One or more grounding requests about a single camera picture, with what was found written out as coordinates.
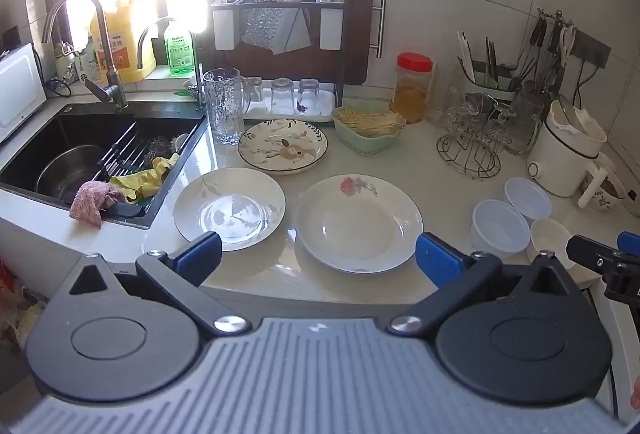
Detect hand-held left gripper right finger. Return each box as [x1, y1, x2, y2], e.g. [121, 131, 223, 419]
[388, 232, 589, 334]

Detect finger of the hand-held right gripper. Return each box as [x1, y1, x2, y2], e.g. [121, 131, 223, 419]
[618, 230, 640, 258]
[566, 235, 640, 300]

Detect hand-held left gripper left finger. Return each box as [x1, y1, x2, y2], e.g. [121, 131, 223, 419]
[67, 231, 252, 336]

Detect white leaf-print plate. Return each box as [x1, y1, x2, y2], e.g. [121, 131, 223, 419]
[173, 167, 287, 252]

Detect white plastic bowl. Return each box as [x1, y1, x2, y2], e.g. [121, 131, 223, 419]
[471, 199, 531, 260]
[503, 177, 553, 221]

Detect cream ceramic bowl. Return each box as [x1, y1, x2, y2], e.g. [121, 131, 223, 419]
[526, 217, 576, 269]

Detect white pink-flower plate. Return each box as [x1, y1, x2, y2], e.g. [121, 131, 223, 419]
[294, 175, 424, 275]

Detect floral dark-rimmed plate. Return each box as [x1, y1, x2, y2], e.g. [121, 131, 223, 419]
[237, 120, 329, 176]

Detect white mug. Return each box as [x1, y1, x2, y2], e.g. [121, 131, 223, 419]
[580, 164, 627, 213]

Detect yellow cloth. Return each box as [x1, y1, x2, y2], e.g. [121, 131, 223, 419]
[109, 153, 180, 203]

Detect white electric pot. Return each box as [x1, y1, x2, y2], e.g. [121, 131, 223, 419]
[527, 97, 621, 209]

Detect pink cloth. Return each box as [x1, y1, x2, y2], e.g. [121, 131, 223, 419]
[69, 181, 129, 229]

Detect black sink drain rack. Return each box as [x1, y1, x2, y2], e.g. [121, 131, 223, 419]
[97, 123, 189, 181]

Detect green plastic basket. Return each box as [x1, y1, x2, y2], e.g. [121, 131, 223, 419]
[332, 106, 407, 156]

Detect patterned glass cup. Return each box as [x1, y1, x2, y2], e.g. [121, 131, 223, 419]
[487, 102, 516, 145]
[465, 102, 494, 136]
[442, 97, 474, 140]

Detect tall glass mug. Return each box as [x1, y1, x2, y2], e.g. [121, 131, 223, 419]
[202, 68, 251, 147]

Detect dried noodles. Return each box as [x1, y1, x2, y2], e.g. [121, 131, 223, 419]
[336, 108, 405, 136]

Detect white drain tray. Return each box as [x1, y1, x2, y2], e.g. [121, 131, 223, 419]
[242, 87, 335, 124]

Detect steel pot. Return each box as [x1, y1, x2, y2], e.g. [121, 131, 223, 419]
[36, 145, 109, 205]

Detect glass pitcher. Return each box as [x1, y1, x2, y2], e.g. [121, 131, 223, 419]
[507, 89, 546, 155]

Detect clear glass jar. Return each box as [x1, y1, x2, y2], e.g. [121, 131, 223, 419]
[427, 64, 464, 125]

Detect red-lidded jar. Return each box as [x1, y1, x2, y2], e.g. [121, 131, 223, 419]
[390, 53, 434, 124]

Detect upturned drinking glass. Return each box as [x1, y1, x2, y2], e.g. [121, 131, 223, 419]
[241, 76, 265, 108]
[270, 78, 296, 115]
[297, 78, 321, 115]

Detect green utensil holder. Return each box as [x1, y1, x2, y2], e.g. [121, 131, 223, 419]
[460, 63, 524, 104]

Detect printed bag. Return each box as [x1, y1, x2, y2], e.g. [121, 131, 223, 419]
[0, 259, 49, 356]

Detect black sink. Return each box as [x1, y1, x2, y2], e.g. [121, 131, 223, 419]
[0, 103, 209, 230]

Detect black power strip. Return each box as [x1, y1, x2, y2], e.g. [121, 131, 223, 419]
[570, 30, 612, 68]

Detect green dish soap bottle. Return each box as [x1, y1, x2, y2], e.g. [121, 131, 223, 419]
[164, 19, 196, 77]

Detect brown chopsticks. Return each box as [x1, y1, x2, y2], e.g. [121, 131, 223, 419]
[483, 37, 501, 90]

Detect scissors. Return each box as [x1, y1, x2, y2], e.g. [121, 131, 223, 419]
[559, 25, 577, 68]

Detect yellow detergent bottle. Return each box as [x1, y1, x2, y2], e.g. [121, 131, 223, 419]
[90, 0, 157, 84]

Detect white cutlery cup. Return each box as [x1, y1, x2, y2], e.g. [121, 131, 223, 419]
[319, 7, 345, 52]
[212, 7, 244, 52]

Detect small steel faucet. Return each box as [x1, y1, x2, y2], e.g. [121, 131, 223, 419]
[137, 17, 207, 109]

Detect white countertop appliance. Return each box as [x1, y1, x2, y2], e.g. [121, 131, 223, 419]
[0, 43, 48, 145]

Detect patterned hanging cloth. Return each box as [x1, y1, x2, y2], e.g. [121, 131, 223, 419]
[242, 0, 312, 56]

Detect tall steel faucet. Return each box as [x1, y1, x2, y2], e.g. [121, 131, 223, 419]
[42, 0, 130, 111]

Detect black dish rack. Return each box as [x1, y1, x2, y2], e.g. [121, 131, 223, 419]
[209, 0, 346, 101]

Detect wire glass holder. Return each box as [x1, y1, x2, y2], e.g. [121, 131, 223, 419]
[436, 104, 503, 180]

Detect black power cables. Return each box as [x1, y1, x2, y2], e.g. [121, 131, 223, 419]
[575, 58, 602, 106]

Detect utensil hook rail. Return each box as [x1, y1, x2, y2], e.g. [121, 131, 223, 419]
[517, 7, 577, 91]

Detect steel bar handle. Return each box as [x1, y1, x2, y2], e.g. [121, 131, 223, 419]
[369, 0, 387, 60]

